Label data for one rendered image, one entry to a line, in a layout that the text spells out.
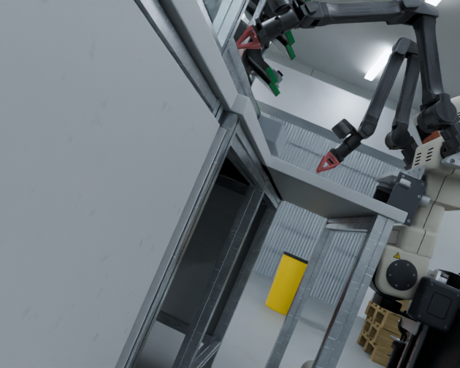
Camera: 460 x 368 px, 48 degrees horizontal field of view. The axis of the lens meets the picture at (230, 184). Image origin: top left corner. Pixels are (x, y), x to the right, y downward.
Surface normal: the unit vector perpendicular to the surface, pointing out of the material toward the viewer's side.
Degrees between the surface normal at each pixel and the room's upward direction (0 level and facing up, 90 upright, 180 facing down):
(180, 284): 90
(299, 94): 90
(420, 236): 90
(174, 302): 90
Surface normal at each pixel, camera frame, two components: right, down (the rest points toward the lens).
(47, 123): 0.91, 0.38
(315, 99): -0.04, -0.07
